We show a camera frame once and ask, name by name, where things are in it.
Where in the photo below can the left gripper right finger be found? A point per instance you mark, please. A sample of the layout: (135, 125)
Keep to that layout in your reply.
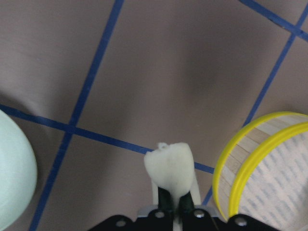
(186, 204)

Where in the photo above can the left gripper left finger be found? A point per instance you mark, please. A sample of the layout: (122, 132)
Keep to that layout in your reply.
(165, 201)

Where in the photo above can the white steamed bun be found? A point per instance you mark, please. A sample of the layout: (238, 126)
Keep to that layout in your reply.
(171, 167)

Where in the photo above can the yellow steamer layer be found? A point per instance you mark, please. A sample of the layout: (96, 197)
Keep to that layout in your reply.
(243, 154)

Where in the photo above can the white steamer cloth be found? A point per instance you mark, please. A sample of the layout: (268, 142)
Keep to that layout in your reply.
(278, 187)

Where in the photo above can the pale green plate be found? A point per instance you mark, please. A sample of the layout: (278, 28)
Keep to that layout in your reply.
(18, 171)

